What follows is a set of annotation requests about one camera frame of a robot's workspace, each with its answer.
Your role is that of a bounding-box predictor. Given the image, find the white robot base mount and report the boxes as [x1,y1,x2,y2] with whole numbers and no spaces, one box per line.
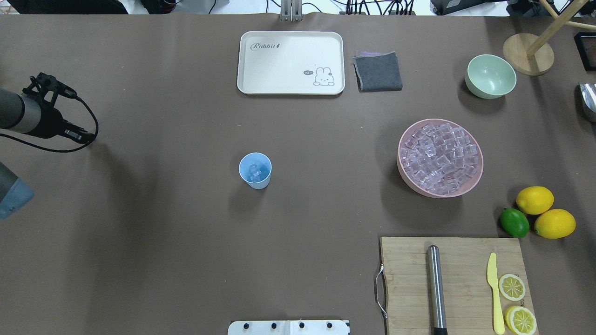
[227,320,351,335]

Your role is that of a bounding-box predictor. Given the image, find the yellow plastic knife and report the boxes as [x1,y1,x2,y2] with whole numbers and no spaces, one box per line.
[486,252,505,335]

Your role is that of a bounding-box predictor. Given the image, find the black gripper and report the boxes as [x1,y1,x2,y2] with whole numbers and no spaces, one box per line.
[22,73,96,143]

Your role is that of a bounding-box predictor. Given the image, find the green bowl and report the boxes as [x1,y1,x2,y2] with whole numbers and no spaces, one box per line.
[465,54,517,100]

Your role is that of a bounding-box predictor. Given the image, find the yellow lemon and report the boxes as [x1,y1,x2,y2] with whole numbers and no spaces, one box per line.
[534,208,576,239]
[515,185,554,215]

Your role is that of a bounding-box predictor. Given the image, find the lemon slice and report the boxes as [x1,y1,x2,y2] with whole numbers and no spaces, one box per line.
[505,307,538,335]
[498,274,527,302]

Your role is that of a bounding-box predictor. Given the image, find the metal ice scoop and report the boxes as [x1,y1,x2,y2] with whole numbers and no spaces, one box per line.
[578,83,596,124]

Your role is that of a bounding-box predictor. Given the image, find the pink bowl of ice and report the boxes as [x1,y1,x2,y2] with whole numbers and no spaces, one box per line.
[397,119,484,199]

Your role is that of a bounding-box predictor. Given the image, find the wooden glass stand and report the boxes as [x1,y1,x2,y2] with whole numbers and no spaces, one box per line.
[502,0,595,76]

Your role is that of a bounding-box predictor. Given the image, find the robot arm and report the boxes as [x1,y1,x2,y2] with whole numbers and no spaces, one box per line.
[0,73,99,219]

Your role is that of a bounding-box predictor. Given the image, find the wooden cutting board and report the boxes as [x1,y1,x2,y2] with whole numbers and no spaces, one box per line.
[379,237,529,335]

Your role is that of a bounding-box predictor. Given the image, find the cream rabbit tray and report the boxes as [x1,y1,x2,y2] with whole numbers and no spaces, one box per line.
[237,31,345,95]

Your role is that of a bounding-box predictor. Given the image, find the light blue plastic cup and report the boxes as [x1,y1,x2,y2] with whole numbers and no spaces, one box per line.
[238,152,272,189]

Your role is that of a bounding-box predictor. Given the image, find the green lime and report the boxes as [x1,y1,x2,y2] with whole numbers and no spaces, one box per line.
[499,208,530,238]

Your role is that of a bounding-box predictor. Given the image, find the aluminium frame post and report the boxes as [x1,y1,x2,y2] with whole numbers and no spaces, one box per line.
[279,0,303,22]

